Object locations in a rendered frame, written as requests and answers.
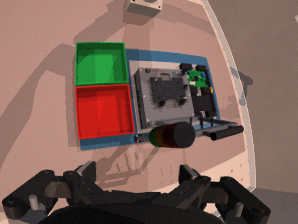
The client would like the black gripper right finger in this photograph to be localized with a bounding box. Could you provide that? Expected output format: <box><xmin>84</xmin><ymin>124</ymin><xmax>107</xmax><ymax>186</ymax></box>
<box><xmin>152</xmin><ymin>164</ymin><xmax>271</xmax><ymax>224</ymax></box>

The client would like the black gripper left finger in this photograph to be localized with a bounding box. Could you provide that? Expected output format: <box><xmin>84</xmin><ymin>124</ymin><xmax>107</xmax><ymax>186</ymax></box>
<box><xmin>2</xmin><ymin>161</ymin><xmax>119</xmax><ymax>224</ymax></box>

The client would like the green bin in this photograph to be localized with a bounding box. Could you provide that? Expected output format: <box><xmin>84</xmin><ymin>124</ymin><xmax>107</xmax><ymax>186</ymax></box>
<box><xmin>75</xmin><ymin>42</ymin><xmax>129</xmax><ymax>87</ymax></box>

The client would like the green circuit board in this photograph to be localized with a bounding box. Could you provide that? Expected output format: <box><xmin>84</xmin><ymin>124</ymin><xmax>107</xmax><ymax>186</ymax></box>
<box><xmin>186</xmin><ymin>70</ymin><xmax>208</xmax><ymax>87</ymax></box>

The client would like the red open-top bin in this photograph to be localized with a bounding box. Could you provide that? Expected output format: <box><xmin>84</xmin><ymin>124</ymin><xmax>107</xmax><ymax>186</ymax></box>
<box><xmin>75</xmin><ymin>84</ymin><xmax>135</xmax><ymax>139</ymax></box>

